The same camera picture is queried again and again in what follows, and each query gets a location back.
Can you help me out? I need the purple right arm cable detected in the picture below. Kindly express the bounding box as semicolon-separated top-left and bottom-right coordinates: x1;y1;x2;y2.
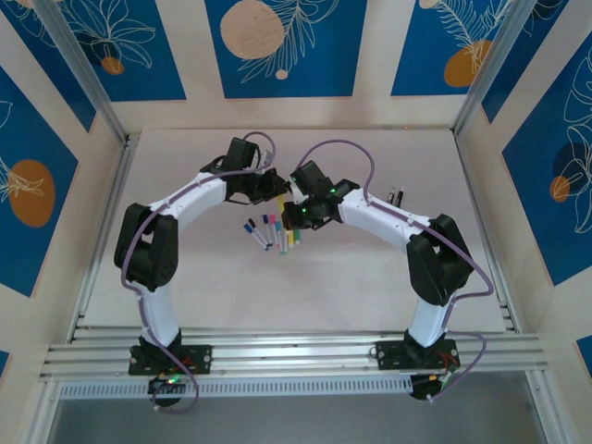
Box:
295;139;492;402

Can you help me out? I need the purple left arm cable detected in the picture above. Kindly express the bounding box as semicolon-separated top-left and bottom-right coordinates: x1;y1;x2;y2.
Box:
120;131;278;413

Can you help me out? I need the thin pen black cap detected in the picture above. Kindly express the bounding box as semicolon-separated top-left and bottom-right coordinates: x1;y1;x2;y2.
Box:
248;217;273;247

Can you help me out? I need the right controller board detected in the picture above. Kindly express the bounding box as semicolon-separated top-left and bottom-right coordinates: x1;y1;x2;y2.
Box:
409;372;457;401

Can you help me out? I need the aluminium frame post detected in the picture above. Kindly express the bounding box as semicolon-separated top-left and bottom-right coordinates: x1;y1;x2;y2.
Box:
451;0;533;138
31;0;133;147

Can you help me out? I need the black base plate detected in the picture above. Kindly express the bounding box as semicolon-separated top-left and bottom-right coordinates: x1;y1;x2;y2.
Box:
375;339;460;372
128;344;214;376

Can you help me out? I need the aluminium mounting rail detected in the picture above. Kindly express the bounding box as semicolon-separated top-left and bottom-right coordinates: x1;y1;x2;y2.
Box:
39;326;549;384

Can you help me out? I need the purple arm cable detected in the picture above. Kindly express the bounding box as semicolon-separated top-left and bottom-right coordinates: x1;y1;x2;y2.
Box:
120;131;278;413
295;139;492;402

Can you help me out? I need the left controller board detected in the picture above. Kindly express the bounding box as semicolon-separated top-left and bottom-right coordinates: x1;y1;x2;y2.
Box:
147;374;189;397

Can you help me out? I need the aluminium side rail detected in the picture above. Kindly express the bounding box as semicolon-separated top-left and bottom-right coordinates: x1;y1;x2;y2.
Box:
68;132;142;344
454;132;522;334

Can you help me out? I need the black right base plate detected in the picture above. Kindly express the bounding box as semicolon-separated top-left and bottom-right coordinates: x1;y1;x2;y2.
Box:
375;339;460;372

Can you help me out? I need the controller board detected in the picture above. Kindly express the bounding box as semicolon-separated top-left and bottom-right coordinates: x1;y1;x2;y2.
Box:
409;372;457;401
147;374;189;397

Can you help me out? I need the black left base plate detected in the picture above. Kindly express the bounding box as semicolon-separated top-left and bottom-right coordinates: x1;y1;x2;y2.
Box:
128;344;214;376

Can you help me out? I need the white slotted cable duct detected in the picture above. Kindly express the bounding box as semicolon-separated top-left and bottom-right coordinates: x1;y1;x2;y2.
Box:
58;375;413;401

